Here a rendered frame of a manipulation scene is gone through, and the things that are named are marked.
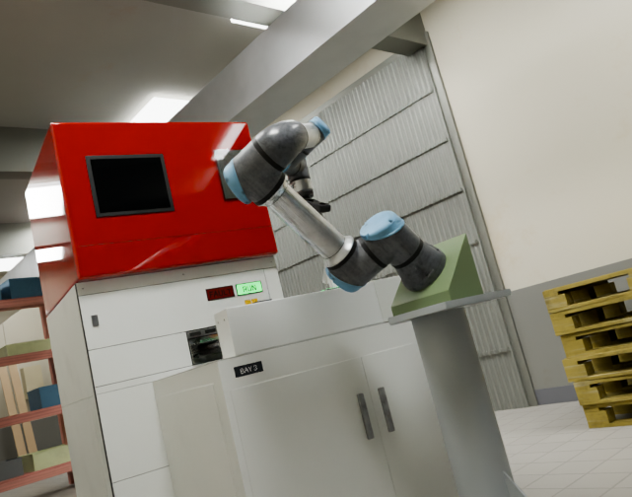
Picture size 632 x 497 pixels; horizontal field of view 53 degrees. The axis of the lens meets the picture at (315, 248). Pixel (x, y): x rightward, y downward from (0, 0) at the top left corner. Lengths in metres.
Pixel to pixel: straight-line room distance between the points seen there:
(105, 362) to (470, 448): 1.27
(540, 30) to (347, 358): 3.68
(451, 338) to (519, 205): 3.40
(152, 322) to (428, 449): 1.09
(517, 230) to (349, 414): 3.40
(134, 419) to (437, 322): 1.14
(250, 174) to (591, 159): 3.55
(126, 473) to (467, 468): 1.16
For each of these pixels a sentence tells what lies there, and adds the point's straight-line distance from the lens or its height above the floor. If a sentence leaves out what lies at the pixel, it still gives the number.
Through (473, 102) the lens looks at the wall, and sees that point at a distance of 5.43.
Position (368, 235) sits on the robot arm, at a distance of 1.79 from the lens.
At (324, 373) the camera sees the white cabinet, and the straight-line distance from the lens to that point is 1.97.
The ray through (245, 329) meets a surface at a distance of 1.87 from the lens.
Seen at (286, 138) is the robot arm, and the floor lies 1.32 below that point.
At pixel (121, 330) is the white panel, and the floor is 1.02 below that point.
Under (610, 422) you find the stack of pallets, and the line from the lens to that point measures 4.02.
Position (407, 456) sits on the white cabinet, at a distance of 2.13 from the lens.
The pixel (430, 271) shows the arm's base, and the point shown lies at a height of 0.92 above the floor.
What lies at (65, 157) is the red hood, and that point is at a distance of 2.49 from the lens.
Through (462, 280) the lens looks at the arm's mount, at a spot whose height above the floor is 0.87.
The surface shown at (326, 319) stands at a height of 0.87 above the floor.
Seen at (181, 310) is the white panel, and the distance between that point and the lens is 2.48.
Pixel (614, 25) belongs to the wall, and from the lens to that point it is 4.97.
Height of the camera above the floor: 0.76
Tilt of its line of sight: 10 degrees up
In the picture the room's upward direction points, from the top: 14 degrees counter-clockwise
